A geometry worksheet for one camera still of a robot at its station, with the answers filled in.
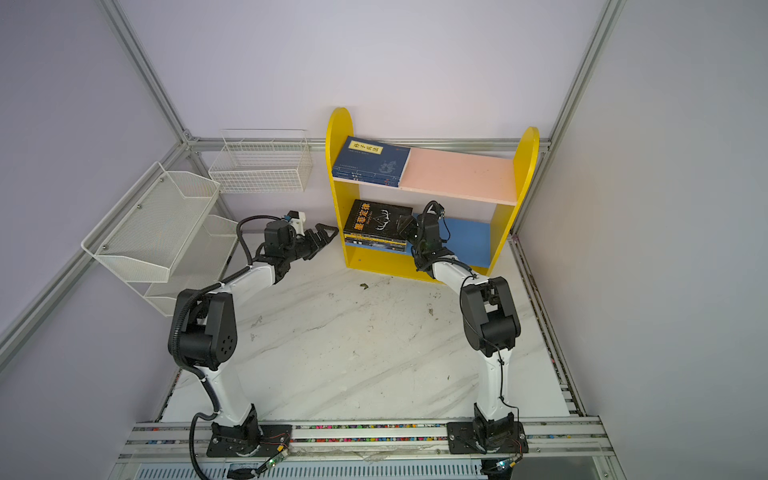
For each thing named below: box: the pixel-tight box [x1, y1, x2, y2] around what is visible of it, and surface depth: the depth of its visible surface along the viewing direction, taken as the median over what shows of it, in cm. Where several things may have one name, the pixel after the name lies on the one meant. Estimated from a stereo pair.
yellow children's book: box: [345, 234, 407, 251], surface depth 97 cm
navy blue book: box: [332, 136, 411, 187], surface depth 78 cm
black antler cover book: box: [343, 199, 413, 239], surface depth 100 cm
